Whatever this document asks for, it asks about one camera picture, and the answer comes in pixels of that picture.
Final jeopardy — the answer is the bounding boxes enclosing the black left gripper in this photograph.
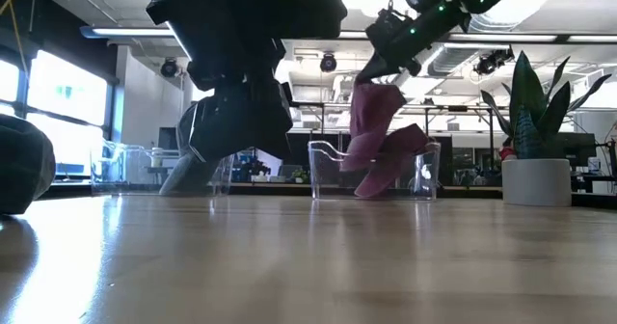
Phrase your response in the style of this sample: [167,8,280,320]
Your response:
[186,39,285,104]

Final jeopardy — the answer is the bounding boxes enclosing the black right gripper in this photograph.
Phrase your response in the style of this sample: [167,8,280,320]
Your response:
[357,4,472,83]

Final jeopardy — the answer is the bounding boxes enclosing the black-framed background table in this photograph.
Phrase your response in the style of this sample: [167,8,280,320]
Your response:
[288,100,497,140]

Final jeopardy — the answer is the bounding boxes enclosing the clear plastic bin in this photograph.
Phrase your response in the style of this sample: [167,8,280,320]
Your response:
[90,140,236,198]
[307,139,443,202]

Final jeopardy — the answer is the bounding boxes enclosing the long ceiling light bar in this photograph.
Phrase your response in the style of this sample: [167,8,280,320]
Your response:
[79,24,617,44]

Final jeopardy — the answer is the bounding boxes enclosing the large bright window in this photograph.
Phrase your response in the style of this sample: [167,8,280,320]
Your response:
[0,48,110,178]

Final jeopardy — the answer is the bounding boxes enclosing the snake plant in white pot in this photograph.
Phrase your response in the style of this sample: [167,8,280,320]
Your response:
[480,50,613,208]

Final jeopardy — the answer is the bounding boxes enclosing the dark computer monitor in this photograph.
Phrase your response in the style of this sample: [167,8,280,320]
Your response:
[558,131,598,159]

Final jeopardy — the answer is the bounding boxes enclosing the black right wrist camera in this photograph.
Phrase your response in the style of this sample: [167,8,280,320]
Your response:
[364,8,412,51]

